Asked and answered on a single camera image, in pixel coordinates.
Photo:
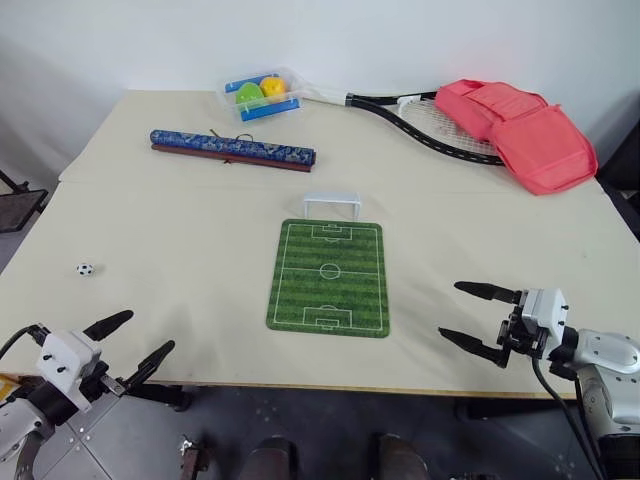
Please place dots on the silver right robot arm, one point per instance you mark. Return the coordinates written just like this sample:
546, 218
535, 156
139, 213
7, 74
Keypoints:
610, 380

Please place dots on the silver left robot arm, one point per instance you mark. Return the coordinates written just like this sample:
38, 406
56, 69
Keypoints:
20, 425

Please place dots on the green plastic toy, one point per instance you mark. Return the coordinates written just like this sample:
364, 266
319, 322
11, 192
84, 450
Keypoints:
249, 93

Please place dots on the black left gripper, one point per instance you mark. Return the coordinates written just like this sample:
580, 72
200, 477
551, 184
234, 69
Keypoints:
102, 380

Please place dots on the yellow object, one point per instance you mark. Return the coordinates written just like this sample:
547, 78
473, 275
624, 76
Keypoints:
7, 387

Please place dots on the black table foot bar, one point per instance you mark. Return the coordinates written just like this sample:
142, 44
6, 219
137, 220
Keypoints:
167, 395
500, 409

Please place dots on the rusty metal bracket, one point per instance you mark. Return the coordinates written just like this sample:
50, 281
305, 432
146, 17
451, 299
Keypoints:
194, 457

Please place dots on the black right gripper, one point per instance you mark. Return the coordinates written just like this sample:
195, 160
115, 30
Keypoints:
517, 335

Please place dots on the small white goal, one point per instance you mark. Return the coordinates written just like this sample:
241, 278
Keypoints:
332, 198

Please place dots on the long blue white plastic piece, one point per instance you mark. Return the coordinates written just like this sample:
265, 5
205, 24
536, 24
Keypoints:
272, 108

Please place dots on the green soccer field mat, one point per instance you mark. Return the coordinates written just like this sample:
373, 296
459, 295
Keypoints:
328, 280

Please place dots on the clear plastic container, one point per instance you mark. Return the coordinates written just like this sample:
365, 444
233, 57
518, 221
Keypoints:
230, 100

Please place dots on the small blue white plastic piece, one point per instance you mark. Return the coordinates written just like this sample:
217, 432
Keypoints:
232, 86

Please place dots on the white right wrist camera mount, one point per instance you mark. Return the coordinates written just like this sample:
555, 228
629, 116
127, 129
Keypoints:
545, 312

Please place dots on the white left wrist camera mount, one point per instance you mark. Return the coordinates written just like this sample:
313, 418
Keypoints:
65, 357

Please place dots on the pink fabric bag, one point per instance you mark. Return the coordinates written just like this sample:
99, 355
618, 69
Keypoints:
530, 140

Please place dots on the black chair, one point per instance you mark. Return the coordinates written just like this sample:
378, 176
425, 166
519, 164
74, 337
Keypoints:
622, 165

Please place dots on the black metal stand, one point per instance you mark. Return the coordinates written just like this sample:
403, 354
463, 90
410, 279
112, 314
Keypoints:
17, 210

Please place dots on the black white tennis racket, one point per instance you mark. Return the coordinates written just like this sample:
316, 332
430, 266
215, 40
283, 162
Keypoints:
400, 117

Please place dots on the dark rounded shape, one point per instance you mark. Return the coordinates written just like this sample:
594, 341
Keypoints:
271, 460
400, 457

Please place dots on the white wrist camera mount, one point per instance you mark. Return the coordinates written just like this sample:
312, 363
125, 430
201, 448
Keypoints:
545, 312
65, 357

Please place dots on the blue patterned rolled scroll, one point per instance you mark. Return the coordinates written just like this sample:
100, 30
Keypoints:
235, 150

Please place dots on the tiny soccer ball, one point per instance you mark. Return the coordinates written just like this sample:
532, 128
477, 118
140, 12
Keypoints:
85, 270

